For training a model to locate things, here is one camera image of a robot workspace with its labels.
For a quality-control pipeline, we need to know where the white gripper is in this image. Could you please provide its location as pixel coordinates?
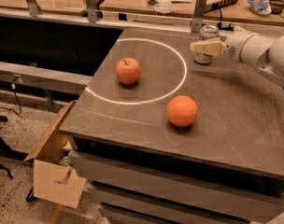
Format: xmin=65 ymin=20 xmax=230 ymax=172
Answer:
xmin=190 ymin=25 xmax=258 ymax=63

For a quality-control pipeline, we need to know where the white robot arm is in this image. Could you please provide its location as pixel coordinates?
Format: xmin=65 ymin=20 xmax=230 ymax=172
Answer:
xmin=190 ymin=26 xmax=284 ymax=87

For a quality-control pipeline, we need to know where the grey drawer cabinet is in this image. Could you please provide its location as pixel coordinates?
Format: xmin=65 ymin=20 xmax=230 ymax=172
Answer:
xmin=69 ymin=138 xmax=284 ymax=224

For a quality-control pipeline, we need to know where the grey power strip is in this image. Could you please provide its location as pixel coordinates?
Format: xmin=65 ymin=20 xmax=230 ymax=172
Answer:
xmin=205 ymin=0 xmax=238 ymax=12

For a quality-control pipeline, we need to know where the metal bracket post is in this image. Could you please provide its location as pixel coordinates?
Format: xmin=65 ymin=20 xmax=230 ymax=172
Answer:
xmin=192 ymin=0 xmax=207 ymax=33
xmin=85 ymin=0 xmax=98 ymax=23
xmin=26 ymin=0 xmax=41 ymax=17

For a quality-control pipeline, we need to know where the metal bracket post left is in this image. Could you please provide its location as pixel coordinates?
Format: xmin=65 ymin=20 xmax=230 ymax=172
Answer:
xmin=26 ymin=0 xmax=41 ymax=17

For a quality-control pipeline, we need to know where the metal bracket post right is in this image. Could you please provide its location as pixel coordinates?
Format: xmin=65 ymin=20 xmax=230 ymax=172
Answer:
xmin=192 ymin=0 xmax=207 ymax=33

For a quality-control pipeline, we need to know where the black chair base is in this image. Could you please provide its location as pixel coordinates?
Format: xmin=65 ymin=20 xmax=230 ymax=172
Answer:
xmin=0 ymin=116 xmax=27 ymax=179

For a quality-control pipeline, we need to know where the red apple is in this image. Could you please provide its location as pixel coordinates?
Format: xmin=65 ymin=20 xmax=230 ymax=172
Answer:
xmin=115 ymin=58 xmax=141 ymax=85

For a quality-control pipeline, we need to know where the black mesh cup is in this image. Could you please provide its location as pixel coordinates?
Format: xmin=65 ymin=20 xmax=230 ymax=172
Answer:
xmin=269 ymin=0 xmax=284 ymax=15

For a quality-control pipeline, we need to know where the white blue crumpled bag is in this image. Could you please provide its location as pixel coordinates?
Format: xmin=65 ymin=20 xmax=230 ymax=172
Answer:
xmin=248 ymin=1 xmax=271 ymax=15

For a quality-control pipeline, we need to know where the silver 7up soda can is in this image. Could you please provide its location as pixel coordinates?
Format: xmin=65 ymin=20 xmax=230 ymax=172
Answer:
xmin=193 ymin=25 xmax=220 ymax=65

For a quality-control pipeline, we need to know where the cardboard box on floor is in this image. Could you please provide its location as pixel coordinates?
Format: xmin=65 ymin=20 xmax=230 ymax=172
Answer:
xmin=24 ymin=102 xmax=86 ymax=208

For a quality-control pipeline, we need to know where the orange ball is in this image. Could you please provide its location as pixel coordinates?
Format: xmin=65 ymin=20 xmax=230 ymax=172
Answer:
xmin=166 ymin=95 xmax=198 ymax=127

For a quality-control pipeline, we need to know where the clear plastic cup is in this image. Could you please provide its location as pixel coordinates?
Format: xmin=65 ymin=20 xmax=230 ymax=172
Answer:
xmin=154 ymin=1 xmax=176 ymax=15

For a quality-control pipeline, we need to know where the metal bracket post middle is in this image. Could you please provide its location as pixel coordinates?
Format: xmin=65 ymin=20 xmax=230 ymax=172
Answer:
xmin=85 ymin=0 xmax=98 ymax=23

